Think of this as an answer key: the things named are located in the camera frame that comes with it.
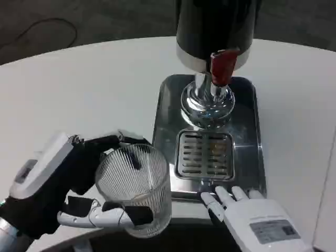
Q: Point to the steel drain grid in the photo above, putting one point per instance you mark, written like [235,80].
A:
[204,156]

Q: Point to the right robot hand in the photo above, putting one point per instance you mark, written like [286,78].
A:
[262,215]

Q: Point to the left silver robot forearm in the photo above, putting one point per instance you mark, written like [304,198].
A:
[6,232]

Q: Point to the clear ribbed glass cup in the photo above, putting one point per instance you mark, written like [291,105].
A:
[136,189]

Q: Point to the black drink dispenser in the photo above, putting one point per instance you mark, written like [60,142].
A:
[210,60]

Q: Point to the steel drip tray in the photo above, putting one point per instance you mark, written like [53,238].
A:
[210,136]

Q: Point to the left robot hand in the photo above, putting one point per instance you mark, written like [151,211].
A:
[47,170]

